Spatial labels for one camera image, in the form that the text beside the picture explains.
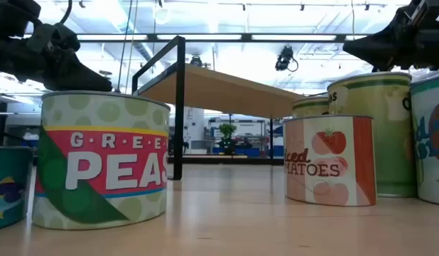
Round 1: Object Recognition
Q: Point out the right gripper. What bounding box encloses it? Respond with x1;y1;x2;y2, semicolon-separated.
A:
342;14;439;72

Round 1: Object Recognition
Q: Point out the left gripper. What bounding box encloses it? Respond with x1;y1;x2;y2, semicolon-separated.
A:
0;35;113;92

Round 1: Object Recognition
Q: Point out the yellow-green carrots can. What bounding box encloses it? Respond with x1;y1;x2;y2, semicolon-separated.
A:
326;71;418;198

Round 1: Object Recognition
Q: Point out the green label can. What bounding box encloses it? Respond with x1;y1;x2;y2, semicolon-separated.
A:
291;92;330;119

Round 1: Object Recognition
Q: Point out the green peas can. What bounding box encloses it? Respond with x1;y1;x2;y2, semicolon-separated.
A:
31;90;171;231

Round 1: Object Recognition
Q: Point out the white can teal lettering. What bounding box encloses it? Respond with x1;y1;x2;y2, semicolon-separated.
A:
409;73;439;207

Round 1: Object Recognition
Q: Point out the diced tomatoes can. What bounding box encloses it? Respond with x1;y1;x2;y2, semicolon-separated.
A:
282;114;378;208

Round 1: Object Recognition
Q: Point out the teal fish can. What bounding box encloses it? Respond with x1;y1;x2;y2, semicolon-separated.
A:
0;146;35;231

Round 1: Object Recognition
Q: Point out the black overhead crossbar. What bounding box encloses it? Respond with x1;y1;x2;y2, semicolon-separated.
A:
23;33;373;43

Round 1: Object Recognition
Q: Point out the small background potted plant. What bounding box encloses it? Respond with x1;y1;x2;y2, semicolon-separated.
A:
218;122;238;156

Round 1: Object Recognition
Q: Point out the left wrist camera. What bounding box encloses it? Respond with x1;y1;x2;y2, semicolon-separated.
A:
26;22;81;54

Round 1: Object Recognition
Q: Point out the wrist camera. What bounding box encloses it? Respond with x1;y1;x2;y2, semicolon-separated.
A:
26;22;81;54
400;0;439;29

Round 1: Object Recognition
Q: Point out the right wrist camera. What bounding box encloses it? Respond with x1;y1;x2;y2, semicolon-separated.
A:
400;0;439;29

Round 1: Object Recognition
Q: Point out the black hanging cable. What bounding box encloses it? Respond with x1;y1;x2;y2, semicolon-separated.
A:
114;0;134;94

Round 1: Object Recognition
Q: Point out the black overhead camera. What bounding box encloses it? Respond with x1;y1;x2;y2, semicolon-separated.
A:
275;45;299;73

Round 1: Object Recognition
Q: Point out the wooden shelf black metal frame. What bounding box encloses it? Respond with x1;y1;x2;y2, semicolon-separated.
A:
131;35;306;181

